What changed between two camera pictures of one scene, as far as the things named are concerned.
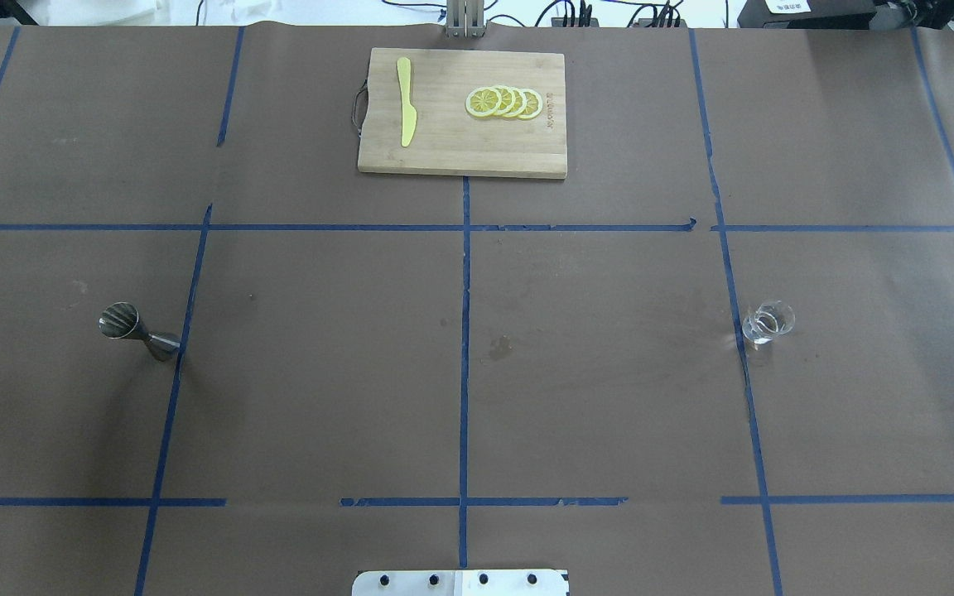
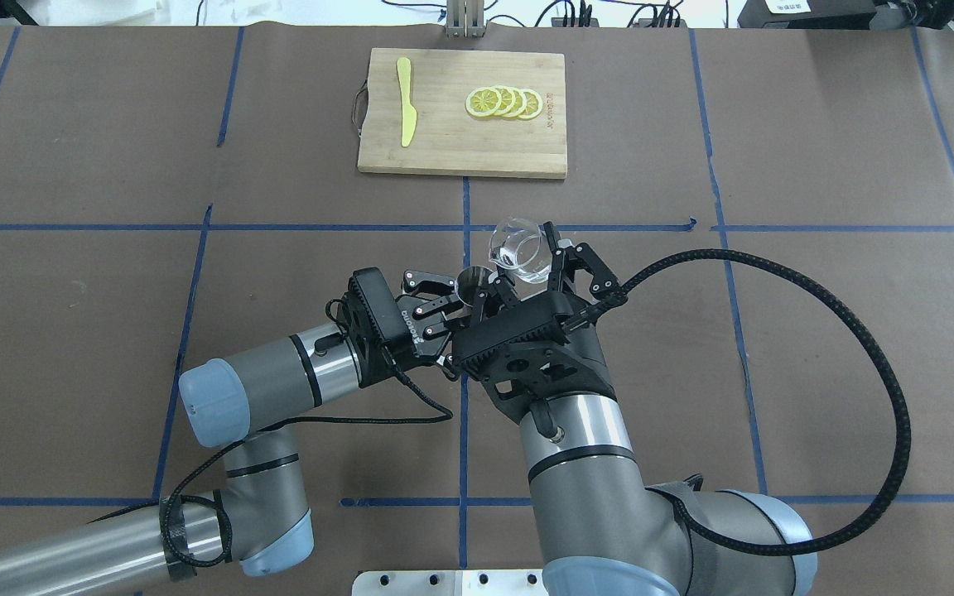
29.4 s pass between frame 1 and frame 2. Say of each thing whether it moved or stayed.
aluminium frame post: stayed
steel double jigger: moved
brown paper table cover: stayed
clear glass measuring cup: moved
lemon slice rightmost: stayed
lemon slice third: stayed
